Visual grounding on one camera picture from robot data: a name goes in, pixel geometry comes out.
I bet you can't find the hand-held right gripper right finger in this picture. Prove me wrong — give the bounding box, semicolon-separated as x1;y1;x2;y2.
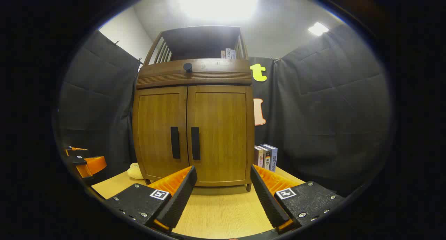
250;164;346;233

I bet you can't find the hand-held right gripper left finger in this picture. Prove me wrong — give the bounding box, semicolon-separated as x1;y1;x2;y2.
105;165;198;233

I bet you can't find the wooden shoe cabinet door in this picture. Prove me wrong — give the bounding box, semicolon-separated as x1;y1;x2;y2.
133;87;190;181
187;86;254;187

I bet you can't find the wooden double-door shoe cabinet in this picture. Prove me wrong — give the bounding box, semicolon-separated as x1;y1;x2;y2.
132;26;255;192

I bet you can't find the dark spine book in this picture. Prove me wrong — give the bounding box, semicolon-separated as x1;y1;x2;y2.
260;145;272;171

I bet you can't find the pink cover book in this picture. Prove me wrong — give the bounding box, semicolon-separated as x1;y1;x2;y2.
254;146;264;168

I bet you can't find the cream plush toy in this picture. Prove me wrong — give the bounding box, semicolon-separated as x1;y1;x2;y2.
127;163;144;180

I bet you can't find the wooden drawer with black knob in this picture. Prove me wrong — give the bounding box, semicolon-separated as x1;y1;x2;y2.
137;58;253;90

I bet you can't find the small ceiling light panel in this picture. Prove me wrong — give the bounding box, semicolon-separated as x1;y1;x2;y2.
308;22;329;37

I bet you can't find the large ceiling light panel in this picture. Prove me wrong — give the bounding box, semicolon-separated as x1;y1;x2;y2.
174;0;260;23

